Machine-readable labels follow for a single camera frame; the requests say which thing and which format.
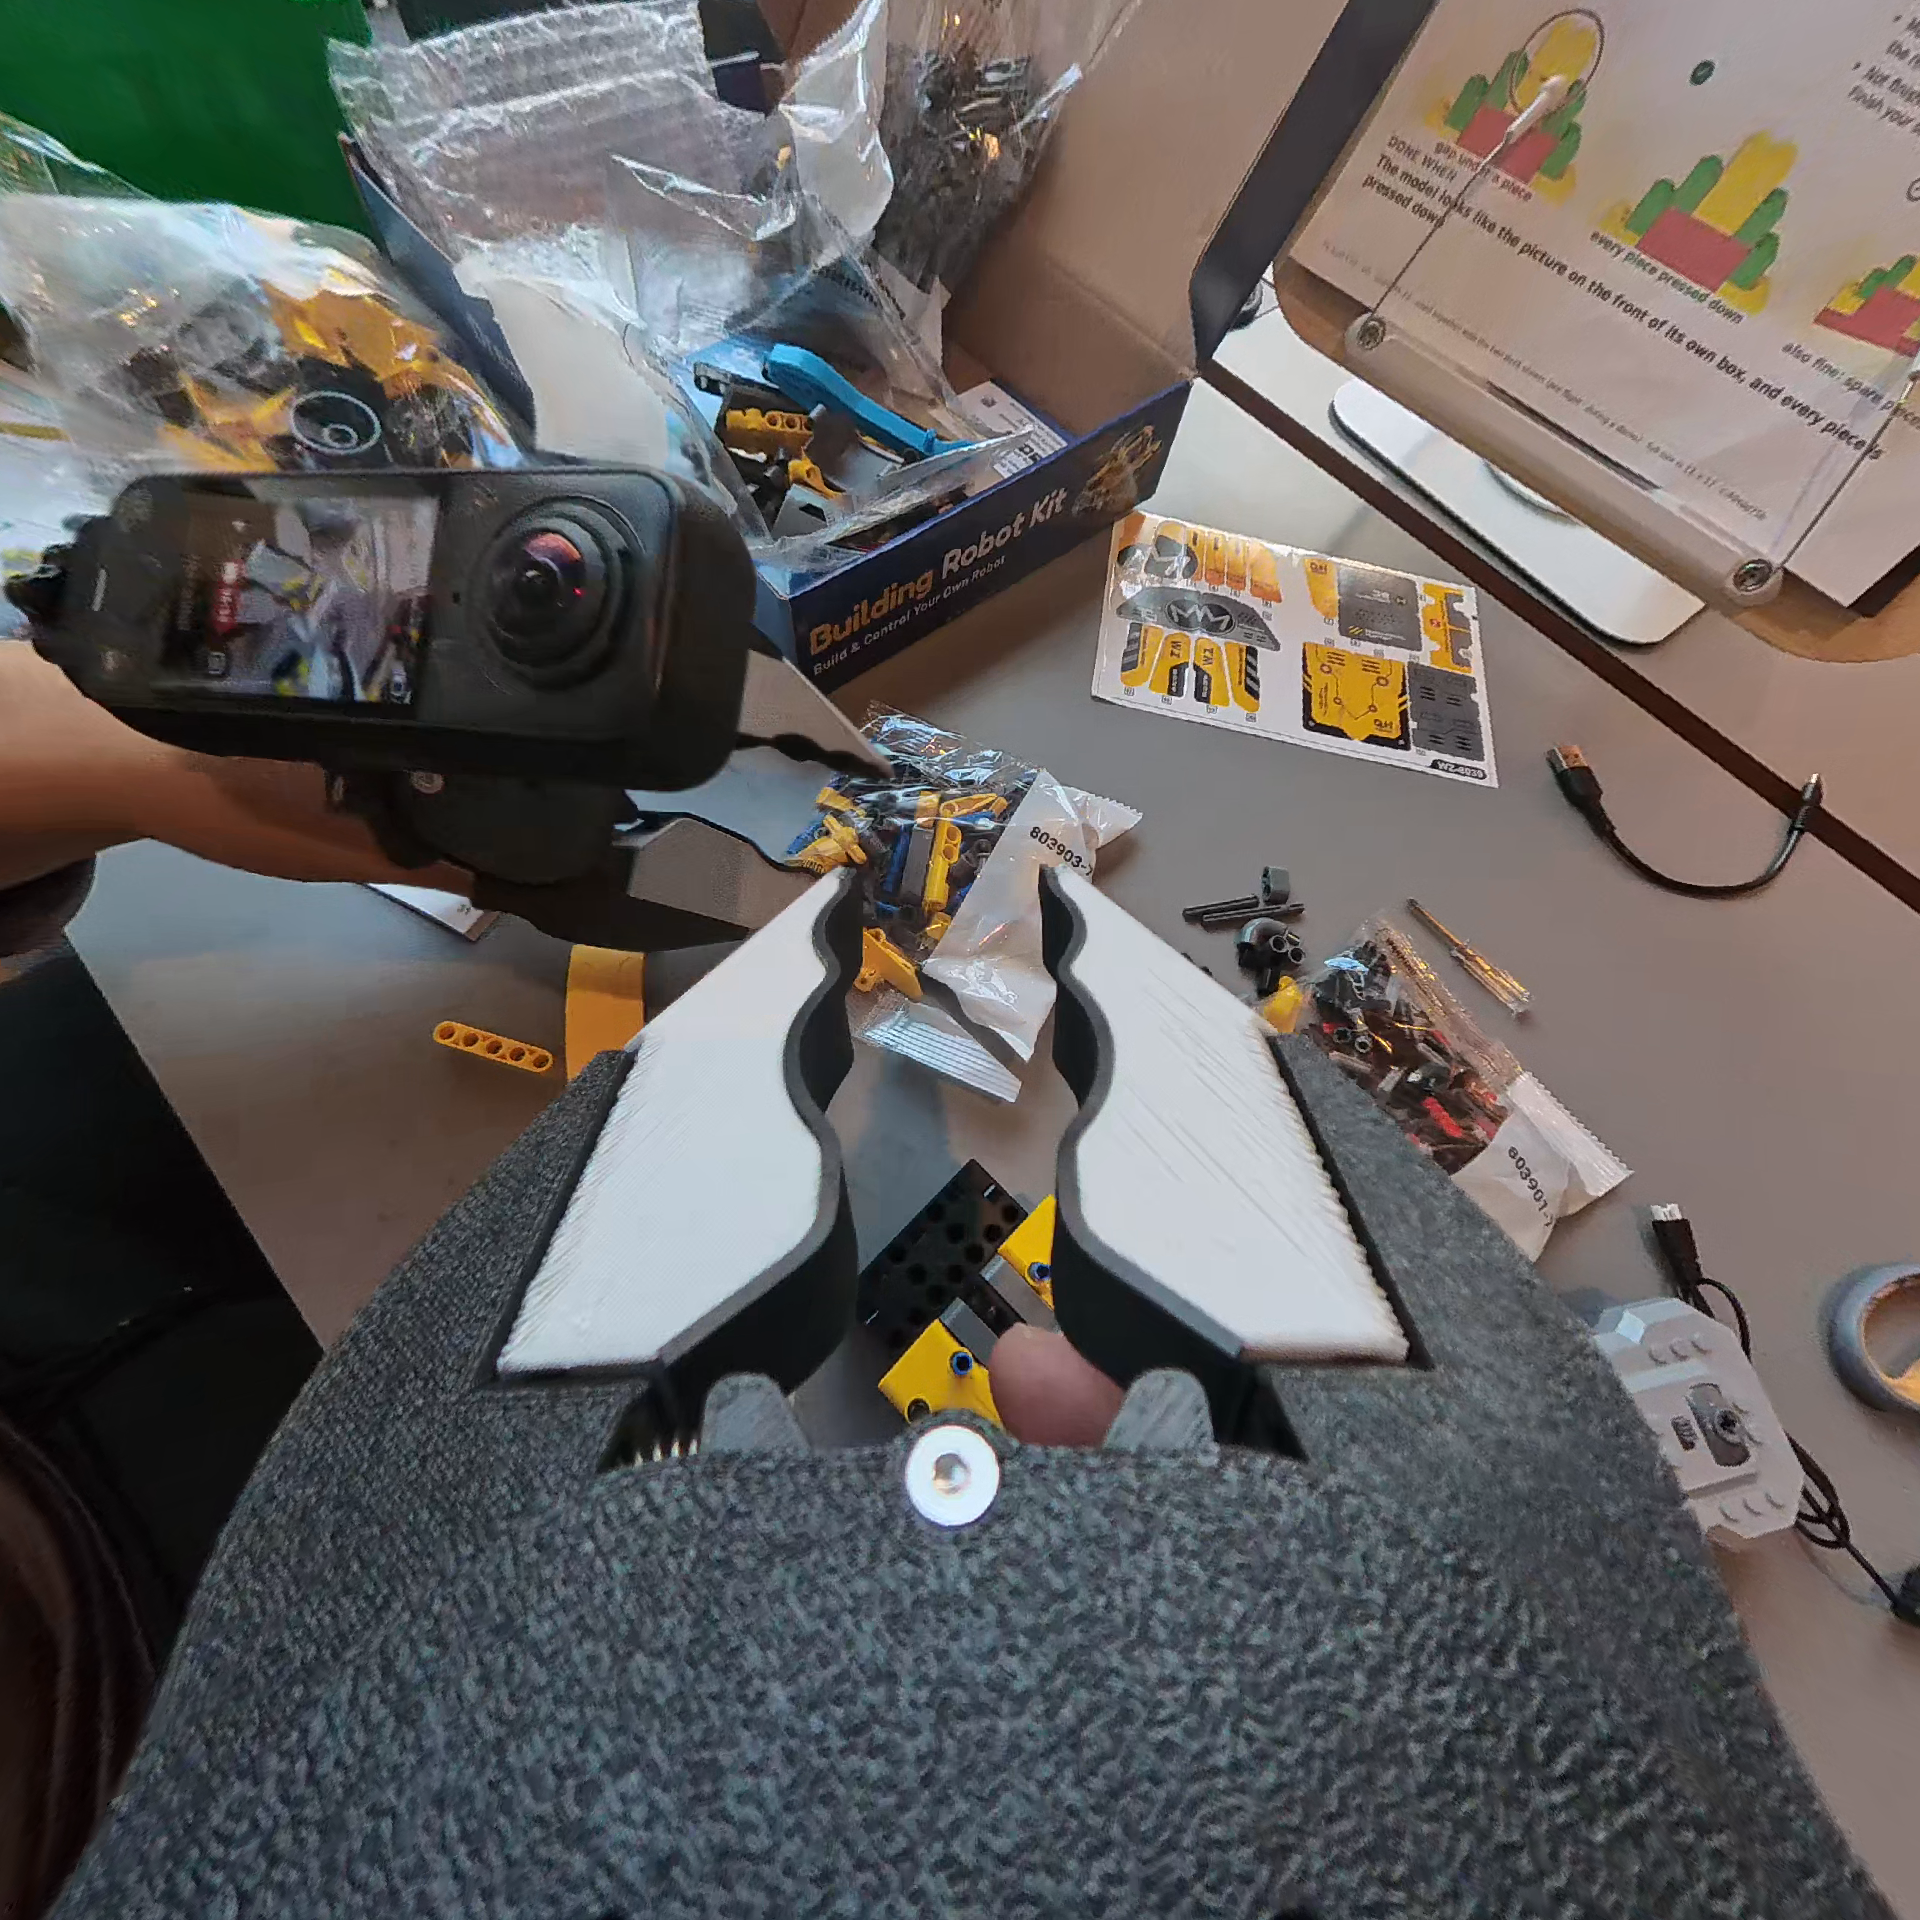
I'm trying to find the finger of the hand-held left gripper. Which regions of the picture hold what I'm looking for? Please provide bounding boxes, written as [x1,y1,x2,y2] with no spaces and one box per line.
[733,650,896,785]
[623,813,824,950]

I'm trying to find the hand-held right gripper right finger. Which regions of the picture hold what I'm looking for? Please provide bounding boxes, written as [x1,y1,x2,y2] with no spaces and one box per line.
[1038,865,1415,1389]

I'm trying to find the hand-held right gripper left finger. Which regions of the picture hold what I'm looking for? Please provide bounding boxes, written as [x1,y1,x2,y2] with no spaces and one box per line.
[495,869,863,1398]

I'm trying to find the yellow panel brick blue pin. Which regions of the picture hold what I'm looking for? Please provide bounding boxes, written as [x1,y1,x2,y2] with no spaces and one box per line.
[561,946,650,1083]

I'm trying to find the clear bag of small pins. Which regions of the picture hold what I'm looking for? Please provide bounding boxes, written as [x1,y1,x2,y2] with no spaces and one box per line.
[780,705,1144,1105]

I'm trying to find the blue cardboard kit box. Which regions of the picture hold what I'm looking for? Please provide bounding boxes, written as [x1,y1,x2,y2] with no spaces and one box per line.
[336,0,1442,697]

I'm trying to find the clear bag of yellow beams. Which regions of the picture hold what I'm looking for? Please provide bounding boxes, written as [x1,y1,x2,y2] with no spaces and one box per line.
[0,120,534,560]

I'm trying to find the person's right hand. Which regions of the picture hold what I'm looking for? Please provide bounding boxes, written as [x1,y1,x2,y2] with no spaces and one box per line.
[994,1327,1127,1449]

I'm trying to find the person's left hand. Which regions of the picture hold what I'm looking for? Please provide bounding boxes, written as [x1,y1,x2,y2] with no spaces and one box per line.
[0,642,459,891]

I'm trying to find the clear bag black red parts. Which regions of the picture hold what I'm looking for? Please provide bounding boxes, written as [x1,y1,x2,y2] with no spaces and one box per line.
[1298,915,1636,1262]

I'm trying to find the black perforated block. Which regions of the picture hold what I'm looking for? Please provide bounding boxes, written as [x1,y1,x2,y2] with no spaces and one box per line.
[858,1157,1038,1350]

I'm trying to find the grey brick part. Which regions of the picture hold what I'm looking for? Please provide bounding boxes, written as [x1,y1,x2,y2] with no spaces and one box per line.
[939,1268,1040,1356]

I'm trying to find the large white label parts bag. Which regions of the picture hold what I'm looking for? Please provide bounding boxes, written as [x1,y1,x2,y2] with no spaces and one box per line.
[450,247,1082,542]

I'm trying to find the sticker sheet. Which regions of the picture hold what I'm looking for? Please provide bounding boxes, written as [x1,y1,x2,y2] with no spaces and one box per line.
[1089,510,1502,785]

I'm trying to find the grey battery hub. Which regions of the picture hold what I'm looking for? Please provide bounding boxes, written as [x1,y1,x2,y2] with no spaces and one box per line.
[1560,1293,1803,1547]

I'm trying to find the person's black pants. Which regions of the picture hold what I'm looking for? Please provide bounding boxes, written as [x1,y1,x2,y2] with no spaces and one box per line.
[0,946,325,1502]

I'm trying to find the clear bubble wrap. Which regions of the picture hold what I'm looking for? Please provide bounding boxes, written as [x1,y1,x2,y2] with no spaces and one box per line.
[330,0,902,409]

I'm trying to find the large clear printed bag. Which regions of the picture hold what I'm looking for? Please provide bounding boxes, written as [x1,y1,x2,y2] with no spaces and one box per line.
[780,0,1149,304]

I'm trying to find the person's brown shirt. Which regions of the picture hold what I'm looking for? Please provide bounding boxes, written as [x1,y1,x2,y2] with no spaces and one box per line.
[0,1425,159,1920]

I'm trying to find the instruction sign on white stand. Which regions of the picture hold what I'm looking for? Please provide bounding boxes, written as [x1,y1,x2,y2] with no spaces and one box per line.
[1274,0,1920,650]

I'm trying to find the small clear handle screwdriver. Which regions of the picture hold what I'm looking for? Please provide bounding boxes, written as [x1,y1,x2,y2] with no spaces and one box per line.
[1403,897,1535,1016]

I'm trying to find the thin black charging cable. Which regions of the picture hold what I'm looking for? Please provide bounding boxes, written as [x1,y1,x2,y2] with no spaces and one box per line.
[1649,1205,1920,1615]

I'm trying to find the short black usb cable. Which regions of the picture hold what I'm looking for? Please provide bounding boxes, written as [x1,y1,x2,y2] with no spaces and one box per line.
[1544,743,1824,902]

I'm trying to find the grey yellow handled scissors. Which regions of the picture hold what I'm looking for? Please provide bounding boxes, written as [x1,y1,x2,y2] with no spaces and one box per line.
[1822,1260,1920,1414]

